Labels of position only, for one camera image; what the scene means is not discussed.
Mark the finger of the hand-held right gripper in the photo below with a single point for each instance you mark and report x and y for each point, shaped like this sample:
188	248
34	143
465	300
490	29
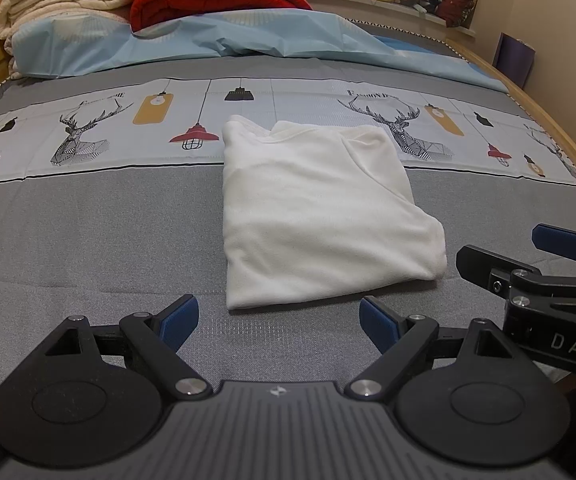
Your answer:
483	262
563	242

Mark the white shirt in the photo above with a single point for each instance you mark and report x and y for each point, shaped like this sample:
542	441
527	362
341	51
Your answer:
318	210

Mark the grey window sill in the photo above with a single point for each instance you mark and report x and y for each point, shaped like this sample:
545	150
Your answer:
348	7

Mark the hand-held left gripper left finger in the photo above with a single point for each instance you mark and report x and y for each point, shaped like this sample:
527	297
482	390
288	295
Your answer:
180	320

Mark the light blue duvet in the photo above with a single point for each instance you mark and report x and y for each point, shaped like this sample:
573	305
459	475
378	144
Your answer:
217	35

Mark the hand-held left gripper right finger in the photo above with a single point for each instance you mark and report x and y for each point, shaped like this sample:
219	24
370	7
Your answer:
378	325

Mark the grey printed bed sheet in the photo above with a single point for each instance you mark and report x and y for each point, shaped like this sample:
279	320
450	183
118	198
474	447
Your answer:
92	220

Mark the cream folded blanket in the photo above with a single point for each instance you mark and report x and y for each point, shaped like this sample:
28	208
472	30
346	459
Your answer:
57	2

